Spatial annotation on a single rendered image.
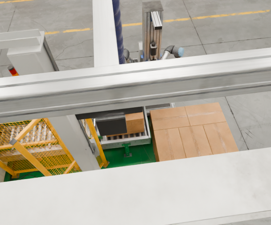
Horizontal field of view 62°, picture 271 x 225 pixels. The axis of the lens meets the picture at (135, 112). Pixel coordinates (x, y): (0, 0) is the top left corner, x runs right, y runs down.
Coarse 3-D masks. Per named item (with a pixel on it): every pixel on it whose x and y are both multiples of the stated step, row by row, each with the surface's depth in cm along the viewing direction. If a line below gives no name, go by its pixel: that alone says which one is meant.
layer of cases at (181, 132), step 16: (160, 112) 378; (176, 112) 377; (192, 112) 376; (208, 112) 374; (160, 128) 361; (176, 128) 360; (192, 128) 359; (208, 128) 358; (224, 128) 357; (160, 144) 345; (176, 144) 344; (192, 144) 343; (208, 144) 342; (224, 144) 341; (160, 160) 330
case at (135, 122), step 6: (126, 114) 329; (132, 114) 329; (138, 114) 328; (126, 120) 323; (132, 120) 325; (138, 120) 327; (132, 126) 339; (138, 126) 341; (132, 132) 353; (138, 132) 356
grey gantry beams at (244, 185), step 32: (192, 160) 47; (224, 160) 47; (256, 160) 47; (0, 192) 45; (32, 192) 45; (64, 192) 45; (96, 192) 44; (128, 192) 44; (160, 192) 44; (192, 192) 44; (224, 192) 44; (256, 192) 43; (0, 224) 42; (32, 224) 42; (64, 224) 41; (96, 224) 41; (128, 224) 41; (160, 224) 41; (192, 224) 50
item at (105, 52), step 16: (96, 0) 116; (96, 16) 108; (112, 16) 108; (96, 32) 101; (112, 32) 101; (96, 48) 95; (112, 48) 94; (96, 64) 89; (112, 64) 89; (96, 112) 72; (112, 112) 73; (128, 112) 74; (112, 128) 78
